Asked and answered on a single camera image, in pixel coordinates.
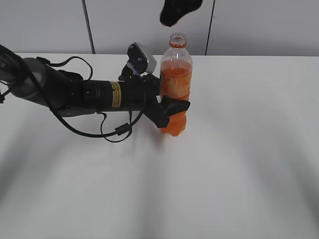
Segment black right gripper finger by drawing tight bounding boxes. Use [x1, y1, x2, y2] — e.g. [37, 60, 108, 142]
[159, 0, 203, 27]

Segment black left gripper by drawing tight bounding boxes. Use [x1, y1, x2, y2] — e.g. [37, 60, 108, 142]
[119, 74, 190, 128]

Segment orange soda plastic bottle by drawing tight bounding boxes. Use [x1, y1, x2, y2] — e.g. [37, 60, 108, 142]
[159, 32, 193, 137]

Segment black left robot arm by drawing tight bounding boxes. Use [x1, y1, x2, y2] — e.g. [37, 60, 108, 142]
[0, 42, 190, 128]

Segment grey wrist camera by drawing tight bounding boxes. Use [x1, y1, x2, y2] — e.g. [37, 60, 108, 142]
[118, 42, 157, 81]

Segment black camera cable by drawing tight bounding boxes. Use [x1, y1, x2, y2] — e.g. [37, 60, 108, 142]
[0, 44, 147, 143]

